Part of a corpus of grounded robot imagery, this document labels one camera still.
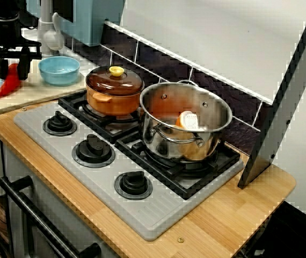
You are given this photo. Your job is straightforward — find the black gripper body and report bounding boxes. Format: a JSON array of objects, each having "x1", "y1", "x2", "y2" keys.
[{"x1": 0, "y1": 18, "x2": 43, "y2": 59}]

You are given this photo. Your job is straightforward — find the red toy pepper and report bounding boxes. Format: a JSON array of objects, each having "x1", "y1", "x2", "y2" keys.
[{"x1": 0, "y1": 63, "x2": 22, "y2": 99}]

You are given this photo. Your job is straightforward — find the white toy sink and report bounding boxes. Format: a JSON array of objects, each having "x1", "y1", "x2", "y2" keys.
[{"x1": 0, "y1": 26, "x2": 100, "y2": 70}]

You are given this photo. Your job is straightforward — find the light blue bowl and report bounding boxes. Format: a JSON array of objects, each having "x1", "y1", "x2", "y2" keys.
[{"x1": 38, "y1": 55, "x2": 81, "y2": 87}]

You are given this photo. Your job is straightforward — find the pale wooden cutting board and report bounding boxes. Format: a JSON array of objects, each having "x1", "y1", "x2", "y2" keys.
[{"x1": 0, "y1": 58, "x2": 89, "y2": 118}]

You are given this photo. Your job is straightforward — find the grey toy faucet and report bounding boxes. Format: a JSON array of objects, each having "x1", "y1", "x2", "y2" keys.
[{"x1": 35, "y1": 0, "x2": 64, "y2": 59}]

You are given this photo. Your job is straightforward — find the black stove knob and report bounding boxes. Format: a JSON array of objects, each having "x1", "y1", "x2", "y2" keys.
[
  {"x1": 42, "y1": 110, "x2": 78, "y2": 137},
  {"x1": 71, "y1": 133, "x2": 116, "y2": 169},
  {"x1": 114, "y1": 170, "x2": 154, "y2": 200}
]

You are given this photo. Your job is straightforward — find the brown lid with yellow knob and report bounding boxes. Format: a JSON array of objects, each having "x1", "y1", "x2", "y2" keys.
[{"x1": 85, "y1": 66, "x2": 145, "y2": 96}]

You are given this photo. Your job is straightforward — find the orange toy pot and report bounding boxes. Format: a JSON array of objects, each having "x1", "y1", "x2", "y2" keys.
[{"x1": 85, "y1": 83, "x2": 143, "y2": 117}]

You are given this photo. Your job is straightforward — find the dark tile backsplash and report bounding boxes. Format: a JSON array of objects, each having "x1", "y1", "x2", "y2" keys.
[{"x1": 64, "y1": 23, "x2": 273, "y2": 156}]

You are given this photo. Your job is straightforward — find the white toy kitchen cabinet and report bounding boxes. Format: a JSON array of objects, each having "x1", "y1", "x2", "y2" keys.
[{"x1": 0, "y1": 118, "x2": 121, "y2": 258}]

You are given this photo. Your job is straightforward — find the stainless steel pot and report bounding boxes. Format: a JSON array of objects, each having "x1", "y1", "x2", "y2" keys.
[{"x1": 138, "y1": 80, "x2": 234, "y2": 163}]

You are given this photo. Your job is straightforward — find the white and orange toy bread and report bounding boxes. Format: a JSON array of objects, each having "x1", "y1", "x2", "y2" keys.
[{"x1": 176, "y1": 110, "x2": 199, "y2": 129}]

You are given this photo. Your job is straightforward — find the grey stove top panel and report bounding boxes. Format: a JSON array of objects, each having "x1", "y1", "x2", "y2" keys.
[{"x1": 13, "y1": 102, "x2": 245, "y2": 242}]

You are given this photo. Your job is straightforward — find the black burner grate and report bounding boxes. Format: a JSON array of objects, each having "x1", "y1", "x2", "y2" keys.
[{"x1": 57, "y1": 90, "x2": 242, "y2": 201}]

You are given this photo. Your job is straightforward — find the dark upright side panel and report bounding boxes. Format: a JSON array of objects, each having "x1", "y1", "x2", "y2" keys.
[{"x1": 237, "y1": 0, "x2": 306, "y2": 190}]

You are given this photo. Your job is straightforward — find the black oven door handle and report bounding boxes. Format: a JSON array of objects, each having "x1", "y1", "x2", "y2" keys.
[{"x1": 0, "y1": 176, "x2": 102, "y2": 258}]

